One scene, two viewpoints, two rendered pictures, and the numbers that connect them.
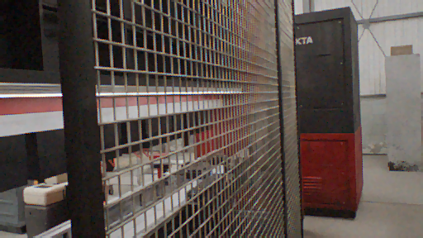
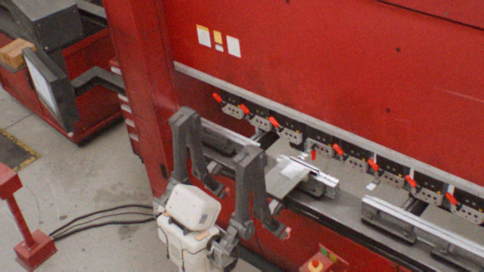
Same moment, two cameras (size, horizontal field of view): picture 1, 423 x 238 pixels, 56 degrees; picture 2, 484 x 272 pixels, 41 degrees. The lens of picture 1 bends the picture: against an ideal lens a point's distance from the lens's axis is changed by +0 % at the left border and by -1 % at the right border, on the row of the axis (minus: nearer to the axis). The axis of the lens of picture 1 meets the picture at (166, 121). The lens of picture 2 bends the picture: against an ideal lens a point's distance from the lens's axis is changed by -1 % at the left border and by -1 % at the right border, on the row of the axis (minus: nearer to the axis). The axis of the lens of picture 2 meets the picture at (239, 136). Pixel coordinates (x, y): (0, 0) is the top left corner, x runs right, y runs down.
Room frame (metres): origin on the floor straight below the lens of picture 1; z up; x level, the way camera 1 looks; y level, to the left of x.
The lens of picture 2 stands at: (1.98, 2.46, 3.42)
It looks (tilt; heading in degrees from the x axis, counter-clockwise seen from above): 40 degrees down; 291
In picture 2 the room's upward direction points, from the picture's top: 7 degrees counter-clockwise
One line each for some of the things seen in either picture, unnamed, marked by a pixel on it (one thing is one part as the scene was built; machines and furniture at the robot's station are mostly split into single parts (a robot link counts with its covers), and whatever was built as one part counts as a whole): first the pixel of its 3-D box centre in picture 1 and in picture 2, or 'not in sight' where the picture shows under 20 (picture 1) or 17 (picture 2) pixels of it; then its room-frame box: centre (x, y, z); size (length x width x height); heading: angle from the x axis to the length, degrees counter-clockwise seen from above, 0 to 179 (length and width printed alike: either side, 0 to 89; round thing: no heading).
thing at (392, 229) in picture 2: not in sight; (388, 228); (2.10, 0.18, 0.89); 0.30 x 0.05 x 0.03; 156
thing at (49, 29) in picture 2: not in sight; (58, 62); (4.01, -0.14, 1.53); 0.51 x 0.25 x 0.85; 141
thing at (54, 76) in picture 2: not in sight; (53, 87); (4.02, -0.05, 1.42); 0.45 x 0.12 x 0.36; 141
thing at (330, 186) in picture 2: (183, 173); (307, 176); (2.58, -0.09, 0.92); 0.39 x 0.06 x 0.10; 156
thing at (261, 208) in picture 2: not in sight; (259, 186); (2.67, 0.50, 1.40); 0.11 x 0.06 x 0.43; 150
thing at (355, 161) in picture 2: (160, 128); (357, 152); (2.29, 0.04, 1.26); 0.15 x 0.09 x 0.17; 156
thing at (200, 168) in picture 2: not in sight; (195, 146); (3.04, 0.29, 1.40); 0.11 x 0.06 x 0.43; 150
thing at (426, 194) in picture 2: (126, 135); (430, 183); (1.93, 0.20, 1.26); 0.15 x 0.09 x 0.17; 156
